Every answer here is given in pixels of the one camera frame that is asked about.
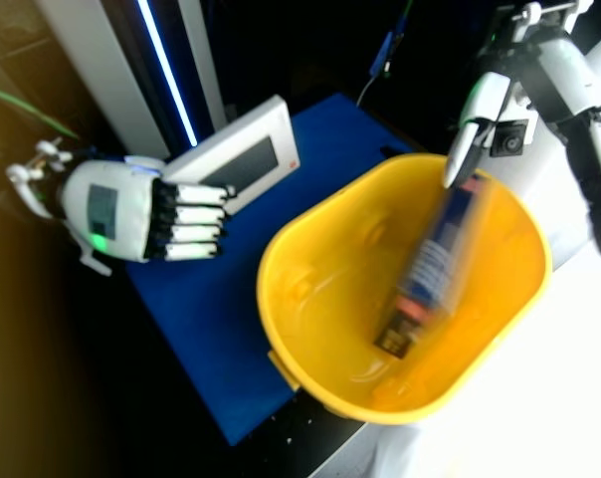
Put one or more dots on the blue board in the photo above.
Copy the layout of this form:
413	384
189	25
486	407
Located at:
206	323

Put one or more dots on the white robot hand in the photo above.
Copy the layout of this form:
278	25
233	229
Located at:
106	209
569	74

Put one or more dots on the green plant leaf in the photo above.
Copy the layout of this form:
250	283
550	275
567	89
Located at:
22	107

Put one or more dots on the yellow plastic basket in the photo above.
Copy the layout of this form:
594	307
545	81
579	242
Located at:
330	279

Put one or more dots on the dark blue product box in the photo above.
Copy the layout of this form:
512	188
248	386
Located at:
430	269

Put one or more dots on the white product box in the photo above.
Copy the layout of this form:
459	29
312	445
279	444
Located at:
268	129

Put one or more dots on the white column with blue light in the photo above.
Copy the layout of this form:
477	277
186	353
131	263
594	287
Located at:
106	74

